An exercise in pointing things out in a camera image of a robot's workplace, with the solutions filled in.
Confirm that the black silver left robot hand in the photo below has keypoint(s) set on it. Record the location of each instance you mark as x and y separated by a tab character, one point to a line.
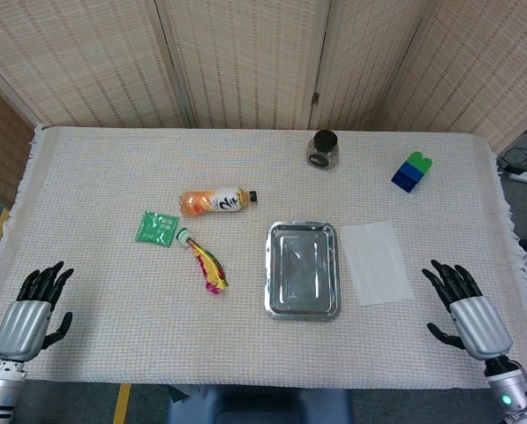
22	324

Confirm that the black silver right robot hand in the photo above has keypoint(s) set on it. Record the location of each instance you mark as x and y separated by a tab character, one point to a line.
481	324

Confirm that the white paper napkin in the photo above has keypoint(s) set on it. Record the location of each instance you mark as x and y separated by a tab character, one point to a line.
375	265

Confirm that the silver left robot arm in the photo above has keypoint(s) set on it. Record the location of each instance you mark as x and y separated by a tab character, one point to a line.
0	388

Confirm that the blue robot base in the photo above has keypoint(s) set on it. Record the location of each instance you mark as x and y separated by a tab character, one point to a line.
263	406

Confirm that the silver metal tray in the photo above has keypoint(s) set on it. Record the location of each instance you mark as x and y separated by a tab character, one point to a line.
302	271

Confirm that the white woven tablecloth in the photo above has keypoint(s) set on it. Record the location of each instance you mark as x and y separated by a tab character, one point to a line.
113	327

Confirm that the blue building block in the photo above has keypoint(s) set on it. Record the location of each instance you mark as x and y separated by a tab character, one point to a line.
408	177

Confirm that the green foil sachet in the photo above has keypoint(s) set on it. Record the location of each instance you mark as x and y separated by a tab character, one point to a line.
156	227

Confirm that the green building block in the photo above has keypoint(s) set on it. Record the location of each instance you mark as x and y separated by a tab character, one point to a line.
419	161

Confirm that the colourful feather shuttlecock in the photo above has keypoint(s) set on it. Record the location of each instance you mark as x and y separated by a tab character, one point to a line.
208	265

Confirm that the orange drink plastic bottle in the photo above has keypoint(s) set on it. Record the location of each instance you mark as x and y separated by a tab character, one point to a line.
210	202

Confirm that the glass jar with black lid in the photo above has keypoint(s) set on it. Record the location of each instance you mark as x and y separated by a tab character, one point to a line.
322	152

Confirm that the metal screen hinge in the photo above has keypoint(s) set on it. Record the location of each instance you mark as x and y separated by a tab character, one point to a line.
315	98

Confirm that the beige woven folding screen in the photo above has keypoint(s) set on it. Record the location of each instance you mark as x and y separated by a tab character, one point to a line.
245	62

